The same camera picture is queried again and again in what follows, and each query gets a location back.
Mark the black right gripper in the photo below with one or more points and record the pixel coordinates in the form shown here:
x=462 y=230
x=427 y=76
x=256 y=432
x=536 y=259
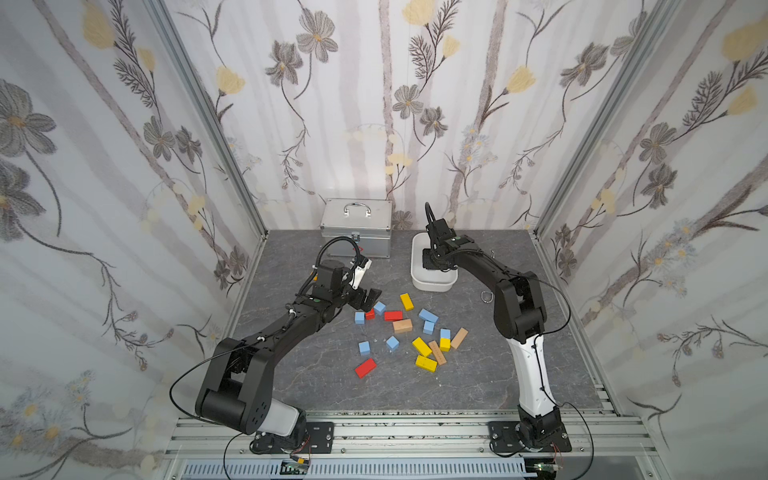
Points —
x=432 y=257

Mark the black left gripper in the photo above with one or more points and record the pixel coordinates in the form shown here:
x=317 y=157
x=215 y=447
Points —
x=359 y=294

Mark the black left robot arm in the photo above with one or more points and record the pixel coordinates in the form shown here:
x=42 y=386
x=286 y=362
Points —
x=237 y=389

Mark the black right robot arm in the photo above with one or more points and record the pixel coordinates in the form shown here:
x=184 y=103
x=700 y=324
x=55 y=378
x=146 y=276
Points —
x=519 y=315

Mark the red long block centre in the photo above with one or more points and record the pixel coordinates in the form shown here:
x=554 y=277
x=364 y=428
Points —
x=391 y=316

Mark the red long block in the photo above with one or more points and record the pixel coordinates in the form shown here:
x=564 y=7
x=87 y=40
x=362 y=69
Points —
x=391 y=316
x=365 y=368

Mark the white plastic tray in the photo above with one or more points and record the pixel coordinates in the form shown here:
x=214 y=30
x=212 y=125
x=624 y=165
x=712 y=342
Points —
x=435 y=281

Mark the yellow long block top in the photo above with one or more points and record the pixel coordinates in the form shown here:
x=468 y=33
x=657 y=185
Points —
x=407 y=302

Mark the natural wood block centre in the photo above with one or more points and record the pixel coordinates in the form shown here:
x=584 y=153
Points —
x=402 y=326

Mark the long blue block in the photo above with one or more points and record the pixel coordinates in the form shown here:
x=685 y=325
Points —
x=427 y=316

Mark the yellow block centre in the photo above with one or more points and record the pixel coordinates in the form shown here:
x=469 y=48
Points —
x=422 y=347

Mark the silver aluminium first aid case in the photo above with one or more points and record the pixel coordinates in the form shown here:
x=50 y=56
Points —
x=368 y=222

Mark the red long block front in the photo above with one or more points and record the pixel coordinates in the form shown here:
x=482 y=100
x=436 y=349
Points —
x=365 y=368

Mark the yellow speckled block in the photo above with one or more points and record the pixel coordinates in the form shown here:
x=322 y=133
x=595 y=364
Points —
x=426 y=364

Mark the plain wood block right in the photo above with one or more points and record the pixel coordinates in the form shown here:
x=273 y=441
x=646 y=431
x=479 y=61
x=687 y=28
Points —
x=458 y=338

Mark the engraved wood block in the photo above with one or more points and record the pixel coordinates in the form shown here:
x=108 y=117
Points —
x=437 y=353

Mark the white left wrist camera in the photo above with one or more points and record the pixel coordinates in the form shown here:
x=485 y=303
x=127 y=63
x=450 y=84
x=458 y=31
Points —
x=359 y=273

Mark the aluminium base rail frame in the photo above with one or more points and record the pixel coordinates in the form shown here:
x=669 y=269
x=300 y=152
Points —
x=419 y=445

